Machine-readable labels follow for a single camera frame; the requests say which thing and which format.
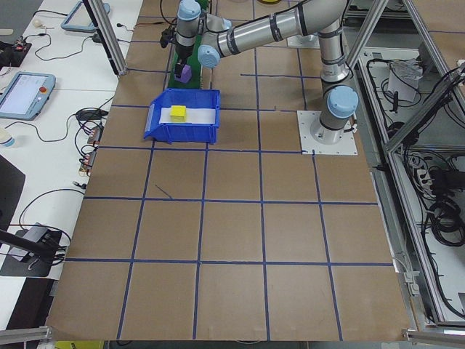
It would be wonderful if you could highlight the purple foam block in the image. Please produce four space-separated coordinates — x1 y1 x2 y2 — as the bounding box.
174 64 193 84

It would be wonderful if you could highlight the yellow foam block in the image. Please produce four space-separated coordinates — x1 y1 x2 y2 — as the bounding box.
169 105 188 123

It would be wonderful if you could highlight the green conveyor belt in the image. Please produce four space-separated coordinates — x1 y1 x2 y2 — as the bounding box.
167 0 215 90

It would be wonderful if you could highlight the white paper sheet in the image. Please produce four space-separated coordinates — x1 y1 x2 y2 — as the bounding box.
159 106 216 126

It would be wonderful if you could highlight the blue plastic storage bin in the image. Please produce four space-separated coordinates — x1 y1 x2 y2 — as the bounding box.
142 89 222 145

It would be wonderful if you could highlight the small circuit board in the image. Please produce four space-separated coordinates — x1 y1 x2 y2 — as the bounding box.
78 148 98 174
86 125 105 146

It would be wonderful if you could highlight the grey-blue teach pendant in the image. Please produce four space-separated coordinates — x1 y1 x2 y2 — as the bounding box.
60 1 111 34
0 71 56 121

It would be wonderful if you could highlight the white paper cup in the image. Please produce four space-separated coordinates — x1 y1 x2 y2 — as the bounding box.
0 127 17 148

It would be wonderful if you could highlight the black monitor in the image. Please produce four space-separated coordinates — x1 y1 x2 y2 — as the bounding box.
0 154 27 233

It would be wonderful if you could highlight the white paper bag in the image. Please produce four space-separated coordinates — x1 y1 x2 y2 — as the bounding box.
386 59 423 103

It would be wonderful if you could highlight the white power strip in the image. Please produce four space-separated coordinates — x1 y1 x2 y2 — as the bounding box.
412 159 433 193

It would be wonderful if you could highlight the black box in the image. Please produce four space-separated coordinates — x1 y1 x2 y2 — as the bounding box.
429 169 465 190

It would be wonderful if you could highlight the yellow-green object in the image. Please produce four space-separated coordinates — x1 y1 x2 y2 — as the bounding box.
54 340 107 349

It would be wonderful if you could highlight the aluminium profile bar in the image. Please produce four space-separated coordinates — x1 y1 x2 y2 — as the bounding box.
0 326 54 343
401 328 465 343

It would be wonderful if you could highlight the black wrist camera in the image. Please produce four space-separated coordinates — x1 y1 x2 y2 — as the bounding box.
161 28 178 48

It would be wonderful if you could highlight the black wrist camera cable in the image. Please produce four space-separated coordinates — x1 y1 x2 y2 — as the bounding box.
159 0 179 33

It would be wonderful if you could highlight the aluminium profile post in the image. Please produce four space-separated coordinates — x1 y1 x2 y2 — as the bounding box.
82 0 128 76

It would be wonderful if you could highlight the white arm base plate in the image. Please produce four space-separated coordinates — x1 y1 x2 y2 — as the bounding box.
286 34 323 48
296 110 359 156

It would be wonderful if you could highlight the grey network cable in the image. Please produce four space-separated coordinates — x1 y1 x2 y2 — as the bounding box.
17 180 87 226

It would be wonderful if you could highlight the black electronics board with wires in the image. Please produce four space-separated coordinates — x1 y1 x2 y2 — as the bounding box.
0 39 33 67

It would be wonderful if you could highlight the grey camera device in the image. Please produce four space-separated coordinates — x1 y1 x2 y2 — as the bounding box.
23 224 52 243

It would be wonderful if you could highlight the black cable coil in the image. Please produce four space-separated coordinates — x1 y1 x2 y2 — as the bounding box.
421 198 465 248
385 121 410 143

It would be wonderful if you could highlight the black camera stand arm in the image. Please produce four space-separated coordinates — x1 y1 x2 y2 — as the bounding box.
0 228 61 257

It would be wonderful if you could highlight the V-shaped aluminium frame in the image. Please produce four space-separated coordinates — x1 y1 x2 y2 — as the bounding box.
341 0 465 330

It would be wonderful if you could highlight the black stand base plate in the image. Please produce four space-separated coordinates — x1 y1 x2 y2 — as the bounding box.
0 227 63 278

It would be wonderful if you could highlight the grey metal bracket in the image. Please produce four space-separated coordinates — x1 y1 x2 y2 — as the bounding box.
399 270 421 297

